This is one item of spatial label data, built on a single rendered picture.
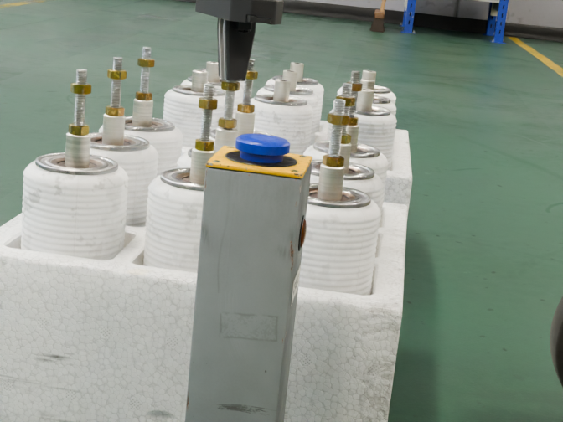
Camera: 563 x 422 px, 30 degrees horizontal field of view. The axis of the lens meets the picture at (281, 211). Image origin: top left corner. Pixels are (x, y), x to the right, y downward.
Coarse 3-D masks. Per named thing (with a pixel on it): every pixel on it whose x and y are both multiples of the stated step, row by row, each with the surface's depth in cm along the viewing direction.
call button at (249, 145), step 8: (240, 136) 77; (248, 136) 77; (256, 136) 77; (264, 136) 78; (272, 136) 78; (240, 144) 76; (248, 144) 75; (256, 144) 75; (264, 144) 75; (272, 144) 75; (280, 144) 76; (288, 144) 77; (240, 152) 77; (248, 152) 76; (256, 152) 75; (264, 152) 75; (272, 152) 75; (280, 152) 76; (288, 152) 77; (248, 160) 76; (256, 160) 76; (264, 160) 76; (272, 160) 76; (280, 160) 77
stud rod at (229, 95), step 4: (228, 80) 105; (228, 92) 106; (232, 92) 106; (228, 96) 106; (232, 96) 106; (228, 100) 106; (232, 100) 106; (228, 104) 106; (232, 104) 106; (224, 108) 106; (228, 108) 106; (232, 108) 106; (224, 112) 106; (228, 112) 106; (232, 112) 106; (224, 116) 106; (228, 116) 106; (224, 128) 106; (228, 128) 106
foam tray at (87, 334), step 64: (0, 256) 92; (64, 256) 94; (128, 256) 96; (384, 256) 104; (0, 320) 94; (64, 320) 93; (128, 320) 92; (192, 320) 91; (320, 320) 90; (384, 320) 89; (0, 384) 95; (64, 384) 94; (128, 384) 94; (320, 384) 91; (384, 384) 90
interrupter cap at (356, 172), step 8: (312, 160) 109; (320, 160) 109; (312, 168) 105; (352, 168) 108; (360, 168) 107; (368, 168) 108; (344, 176) 103; (352, 176) 103; (360, 176) 103; (368, 176) 104
